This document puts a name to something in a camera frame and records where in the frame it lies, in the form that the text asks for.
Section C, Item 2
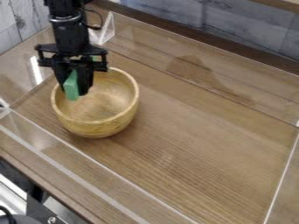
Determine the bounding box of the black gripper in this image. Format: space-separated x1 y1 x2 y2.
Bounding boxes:
34 16 108 95

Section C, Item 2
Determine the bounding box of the green rectangular block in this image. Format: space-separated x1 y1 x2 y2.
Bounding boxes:
62 56 98 101

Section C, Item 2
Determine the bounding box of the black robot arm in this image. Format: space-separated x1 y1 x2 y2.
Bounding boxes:
34 0 108 101

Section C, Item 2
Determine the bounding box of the wooden bowl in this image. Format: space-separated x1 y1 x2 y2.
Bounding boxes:
50 67 140 138

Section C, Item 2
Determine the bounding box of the clear acrylic corner bracket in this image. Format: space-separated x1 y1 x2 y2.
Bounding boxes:
88 12 116 46

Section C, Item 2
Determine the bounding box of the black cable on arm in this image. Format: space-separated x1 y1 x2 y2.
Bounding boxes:
80 7 105 31

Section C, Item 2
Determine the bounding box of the clear acrylic tray wall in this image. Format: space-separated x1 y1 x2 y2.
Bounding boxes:
0 106 198 224

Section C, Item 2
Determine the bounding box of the black table clamp mount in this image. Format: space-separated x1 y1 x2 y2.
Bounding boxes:
0 186 70 224

